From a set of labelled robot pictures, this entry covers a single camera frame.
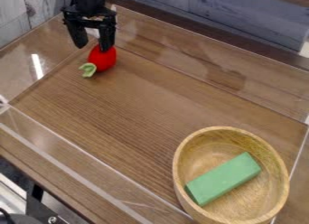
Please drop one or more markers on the black table leg bracket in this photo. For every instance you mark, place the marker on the black table leg bracket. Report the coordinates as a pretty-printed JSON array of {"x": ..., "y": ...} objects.
[{"x": 46, "y": 209}]

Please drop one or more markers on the clear acrylic corner bracket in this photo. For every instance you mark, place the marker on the clear acrylic corner bracket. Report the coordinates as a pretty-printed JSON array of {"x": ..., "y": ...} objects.
[{"x": 93, "y": 32}]

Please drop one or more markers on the wooden bowl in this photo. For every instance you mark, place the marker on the wooden bowl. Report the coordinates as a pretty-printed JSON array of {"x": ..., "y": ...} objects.
[{"x": 254, "y": 202}]

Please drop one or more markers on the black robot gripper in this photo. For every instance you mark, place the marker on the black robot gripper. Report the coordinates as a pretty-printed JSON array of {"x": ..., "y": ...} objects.
[{"x": 89, "y": 14}]

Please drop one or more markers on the red plush strawberry toy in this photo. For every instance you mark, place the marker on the red plush strawberry toy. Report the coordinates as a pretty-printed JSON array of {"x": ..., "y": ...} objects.
[{"x": 100, "y": 61}]

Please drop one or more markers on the clear acrylic tray wall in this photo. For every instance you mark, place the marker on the clear acrylic tray wall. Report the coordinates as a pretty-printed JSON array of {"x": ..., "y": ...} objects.
[{"x": 103, "y": 195}]

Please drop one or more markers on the green rectangular block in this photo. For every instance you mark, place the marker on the green rectangular block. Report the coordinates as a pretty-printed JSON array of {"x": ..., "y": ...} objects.
[{"x": 222, "y": 179}]

